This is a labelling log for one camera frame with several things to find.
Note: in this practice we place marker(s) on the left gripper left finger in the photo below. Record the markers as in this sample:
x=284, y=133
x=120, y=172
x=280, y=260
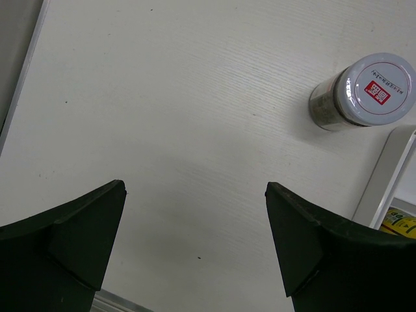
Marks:
x=56, y=260

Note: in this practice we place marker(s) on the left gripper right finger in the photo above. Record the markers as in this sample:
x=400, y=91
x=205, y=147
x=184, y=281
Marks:
x=330, y=263

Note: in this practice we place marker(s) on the small yellow bottle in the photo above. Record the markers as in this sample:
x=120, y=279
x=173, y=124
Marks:
x=398, y=222

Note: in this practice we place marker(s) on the white tiered organizer tray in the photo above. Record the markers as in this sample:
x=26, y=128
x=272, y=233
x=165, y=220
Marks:
x=392, y=182

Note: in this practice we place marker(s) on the left white-lid spice jar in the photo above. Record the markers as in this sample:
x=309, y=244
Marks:
x=378, y=89

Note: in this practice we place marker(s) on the aluminium frame rail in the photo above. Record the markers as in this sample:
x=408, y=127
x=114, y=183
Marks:
x=21, y=24

